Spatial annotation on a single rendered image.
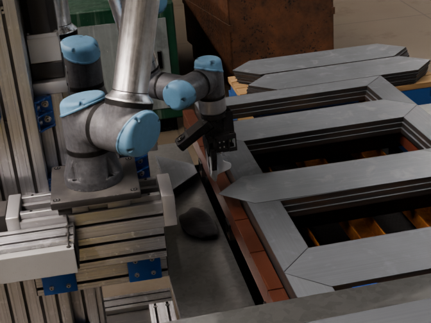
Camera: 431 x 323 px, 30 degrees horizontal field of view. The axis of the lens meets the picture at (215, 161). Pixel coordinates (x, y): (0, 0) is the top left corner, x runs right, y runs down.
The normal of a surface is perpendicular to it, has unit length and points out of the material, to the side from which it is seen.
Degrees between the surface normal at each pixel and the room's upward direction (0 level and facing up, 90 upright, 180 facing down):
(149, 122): 97
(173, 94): 92
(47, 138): 90
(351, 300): 0
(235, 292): 0
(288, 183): 0
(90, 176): 73
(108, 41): 90
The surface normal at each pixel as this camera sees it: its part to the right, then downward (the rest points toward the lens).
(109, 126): -0.59, 0.04
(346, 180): -0.07, -0.90
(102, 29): 0.15, 0.41
